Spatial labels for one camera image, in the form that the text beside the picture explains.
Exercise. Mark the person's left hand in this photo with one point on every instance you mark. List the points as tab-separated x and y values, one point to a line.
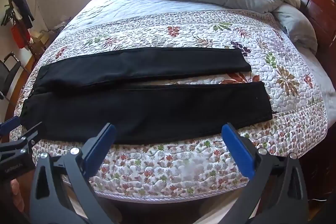
17	195

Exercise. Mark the wooden coat rack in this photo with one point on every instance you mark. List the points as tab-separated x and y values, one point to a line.
9	10

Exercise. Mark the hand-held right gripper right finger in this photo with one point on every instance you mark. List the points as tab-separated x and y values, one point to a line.
237	146

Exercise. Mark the white pole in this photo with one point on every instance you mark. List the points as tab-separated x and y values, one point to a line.
35	1

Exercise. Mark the black mesh chair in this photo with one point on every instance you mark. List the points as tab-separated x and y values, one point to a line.
9	74

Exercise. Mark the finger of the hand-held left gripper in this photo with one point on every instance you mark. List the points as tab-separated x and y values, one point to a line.
8	124
26	134

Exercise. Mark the black garment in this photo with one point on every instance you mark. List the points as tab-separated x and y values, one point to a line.
23	7

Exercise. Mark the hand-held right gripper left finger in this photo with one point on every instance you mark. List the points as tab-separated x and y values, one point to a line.
101	146

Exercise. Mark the red bag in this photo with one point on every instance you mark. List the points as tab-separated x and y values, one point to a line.
19	36

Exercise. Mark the black pants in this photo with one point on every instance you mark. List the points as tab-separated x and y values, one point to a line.
131	113

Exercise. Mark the floral quilted bedspread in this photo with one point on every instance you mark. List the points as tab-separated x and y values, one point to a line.
183	32

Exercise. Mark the red-brown wooden headboard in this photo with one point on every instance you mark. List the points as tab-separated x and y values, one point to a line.
320	11

